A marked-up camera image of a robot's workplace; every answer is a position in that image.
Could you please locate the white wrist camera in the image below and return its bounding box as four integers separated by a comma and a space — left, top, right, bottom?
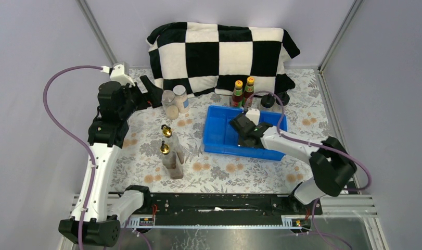
245, 108, 260, 126
109, 62, 135, 86

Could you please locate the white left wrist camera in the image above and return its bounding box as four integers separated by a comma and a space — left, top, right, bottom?
109, 62, 135, 86

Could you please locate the aluminium frame post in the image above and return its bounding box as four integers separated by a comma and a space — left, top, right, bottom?
318, 0, 364, 71
75, 0, 118, 65

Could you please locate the clear jar with steel lid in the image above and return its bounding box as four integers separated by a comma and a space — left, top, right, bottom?
161, 90, 179, 120

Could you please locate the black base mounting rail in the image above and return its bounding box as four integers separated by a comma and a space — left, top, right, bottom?
133, 193, 323, 227

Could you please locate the seed shaker black cap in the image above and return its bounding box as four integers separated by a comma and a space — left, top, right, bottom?
259, 94, 275, 111
277, 92, 290, 107

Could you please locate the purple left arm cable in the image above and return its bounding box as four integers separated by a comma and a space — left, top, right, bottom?
43, 65, 105, 250

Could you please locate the sauce bottle yellow cap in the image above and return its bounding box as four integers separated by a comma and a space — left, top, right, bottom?
231, 80, 243, 108
242, 77, 254, 108

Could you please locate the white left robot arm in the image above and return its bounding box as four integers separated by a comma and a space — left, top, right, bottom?
58, 76, 163, 247

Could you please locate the black and white checkered blanket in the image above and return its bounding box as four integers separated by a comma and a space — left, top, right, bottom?
146, 22, 300, 97

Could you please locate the glass oil bottle gold stopper near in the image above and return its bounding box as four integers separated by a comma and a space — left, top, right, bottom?
160, 141, 184, 180

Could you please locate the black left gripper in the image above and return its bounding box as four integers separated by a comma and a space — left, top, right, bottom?
119, 76, 163, 120

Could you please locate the glass oil bottle gold stopper far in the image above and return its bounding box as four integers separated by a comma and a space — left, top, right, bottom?
161, 124, 184, 164

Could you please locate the floral patterned tablecloth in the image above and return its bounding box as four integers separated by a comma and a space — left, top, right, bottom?
109, 68, 333, 194

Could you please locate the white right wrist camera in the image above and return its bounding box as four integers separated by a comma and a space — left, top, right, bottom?
245, 108, 260, 126

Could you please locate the blue plastic divided bin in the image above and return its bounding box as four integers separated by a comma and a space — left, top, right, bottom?
203, 105, 285, 161

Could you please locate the aluminium frame post right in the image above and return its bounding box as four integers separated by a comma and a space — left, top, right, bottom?
318, 0, 364, 71

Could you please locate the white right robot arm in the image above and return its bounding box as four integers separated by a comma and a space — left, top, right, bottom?
229, 112, 357, 215

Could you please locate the glass oil bottle gold stopper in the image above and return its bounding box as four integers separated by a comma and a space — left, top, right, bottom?
160, 141, 184, 180
161, 124, 184, 164

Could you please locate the aluminium frame post left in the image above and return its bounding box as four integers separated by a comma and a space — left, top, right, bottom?
75, 0, 118, 65

